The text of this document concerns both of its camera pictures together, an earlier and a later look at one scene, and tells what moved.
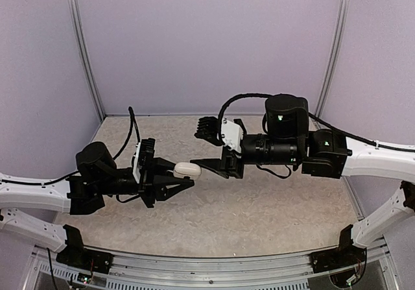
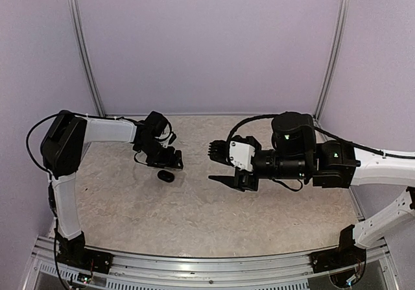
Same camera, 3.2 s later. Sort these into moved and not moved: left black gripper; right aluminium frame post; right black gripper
Moved: left black gripper; right black gripper
Not moved: right aluminium frame post
